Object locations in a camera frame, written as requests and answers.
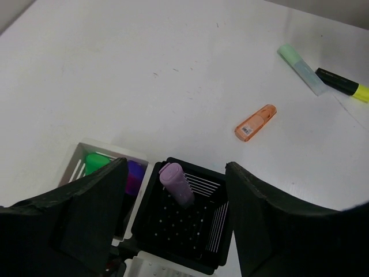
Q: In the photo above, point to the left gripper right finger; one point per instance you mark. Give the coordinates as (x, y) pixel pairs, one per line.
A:
(278, 234)

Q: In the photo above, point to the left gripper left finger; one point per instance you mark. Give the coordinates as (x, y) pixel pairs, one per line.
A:
(67, 231)

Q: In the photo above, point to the green black highlighter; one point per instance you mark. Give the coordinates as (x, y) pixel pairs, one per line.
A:
(94, 162)

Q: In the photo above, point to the purple black highlighter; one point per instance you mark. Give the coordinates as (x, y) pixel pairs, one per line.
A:
(134, 179)

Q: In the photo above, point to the pink pastel highlighter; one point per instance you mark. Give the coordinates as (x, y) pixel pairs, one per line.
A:
(172, 177)

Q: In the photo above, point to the yellow black highlighter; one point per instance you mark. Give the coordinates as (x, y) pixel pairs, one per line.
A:
(343, 85)

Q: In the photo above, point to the green pastel highlighter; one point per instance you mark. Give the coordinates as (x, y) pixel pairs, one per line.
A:
(296, 62)

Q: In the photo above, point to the white back-right pen holder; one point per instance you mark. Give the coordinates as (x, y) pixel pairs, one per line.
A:
(73, 168)

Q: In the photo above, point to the black front-right pen holder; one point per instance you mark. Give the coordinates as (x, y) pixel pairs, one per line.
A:
(197, 237)

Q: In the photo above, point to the white front-left pen holder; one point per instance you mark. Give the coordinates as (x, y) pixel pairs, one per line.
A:
(145, 264)

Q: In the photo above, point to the orange transparent correction tape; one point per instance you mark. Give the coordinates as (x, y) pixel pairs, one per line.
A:
(254, 123)

